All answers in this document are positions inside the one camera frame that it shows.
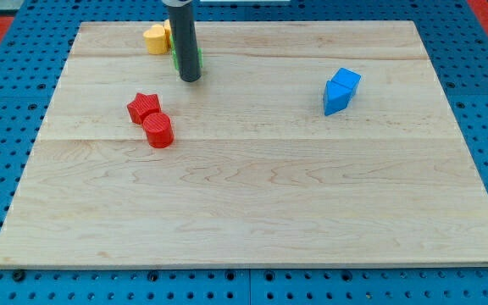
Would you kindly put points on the blue cube block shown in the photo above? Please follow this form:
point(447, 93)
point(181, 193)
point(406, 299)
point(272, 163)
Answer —
point(348, 79)

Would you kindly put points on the wooden board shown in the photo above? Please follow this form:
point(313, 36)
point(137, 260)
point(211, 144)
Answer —
point(257, 177)

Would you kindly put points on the red cylinder block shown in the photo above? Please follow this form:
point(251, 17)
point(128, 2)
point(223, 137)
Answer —
point(158, 129)

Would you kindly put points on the blue triangular prism block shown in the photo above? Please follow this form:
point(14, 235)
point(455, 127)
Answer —
point(335, 98)

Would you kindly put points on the green block behind rod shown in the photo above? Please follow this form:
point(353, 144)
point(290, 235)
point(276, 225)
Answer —
point(175, 58)

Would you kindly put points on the red star block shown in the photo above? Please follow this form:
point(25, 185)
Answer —
point(142, 106)

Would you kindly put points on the yellow heart block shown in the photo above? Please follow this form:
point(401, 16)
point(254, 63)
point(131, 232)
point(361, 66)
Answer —
point(156, 40)

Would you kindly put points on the yellow block behind rod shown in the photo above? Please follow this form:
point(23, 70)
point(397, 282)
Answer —
point(168, 33)

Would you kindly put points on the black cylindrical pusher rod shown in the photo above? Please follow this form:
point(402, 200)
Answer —
point(184, 38)

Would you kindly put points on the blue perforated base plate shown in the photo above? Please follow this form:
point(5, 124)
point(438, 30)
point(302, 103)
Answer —
point(32, 55)

